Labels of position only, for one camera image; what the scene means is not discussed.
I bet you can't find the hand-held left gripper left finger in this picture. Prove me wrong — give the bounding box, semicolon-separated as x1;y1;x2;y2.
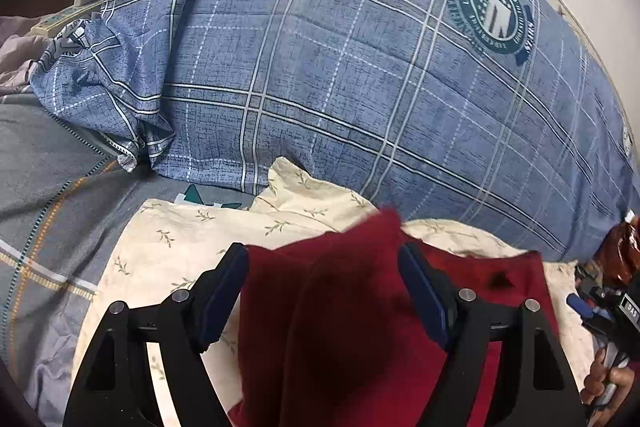
64;243;250;427

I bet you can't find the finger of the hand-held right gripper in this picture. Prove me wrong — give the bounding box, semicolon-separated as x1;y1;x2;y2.
566;294;616;333

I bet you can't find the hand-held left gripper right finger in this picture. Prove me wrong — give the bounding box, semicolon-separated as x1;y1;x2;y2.
397;242;586;427

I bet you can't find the dark red fleece garment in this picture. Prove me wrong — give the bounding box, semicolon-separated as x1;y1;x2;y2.
227;206;561;427

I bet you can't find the person's right hand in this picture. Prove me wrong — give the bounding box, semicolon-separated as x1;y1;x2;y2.
580;349;640;410

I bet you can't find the brown glossy plastic bag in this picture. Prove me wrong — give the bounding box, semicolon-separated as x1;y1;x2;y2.
595;216;640;288

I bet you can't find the cream leaf-print pillow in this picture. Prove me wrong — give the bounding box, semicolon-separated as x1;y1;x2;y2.
72;157;608;427

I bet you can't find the green and white cloth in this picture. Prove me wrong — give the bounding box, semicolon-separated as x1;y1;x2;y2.
175;184;251;212

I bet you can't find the grey striped bed sheet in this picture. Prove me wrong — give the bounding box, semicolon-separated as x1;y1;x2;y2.
0;92;261;413

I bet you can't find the blue plaid pillow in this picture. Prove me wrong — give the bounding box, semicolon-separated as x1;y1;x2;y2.
30;0;640;263

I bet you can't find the pale purple cloth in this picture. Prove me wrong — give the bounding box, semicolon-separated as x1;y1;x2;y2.
0;14;66;95

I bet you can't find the beige power strip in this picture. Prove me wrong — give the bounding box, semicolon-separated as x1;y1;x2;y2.
30;0;108;38

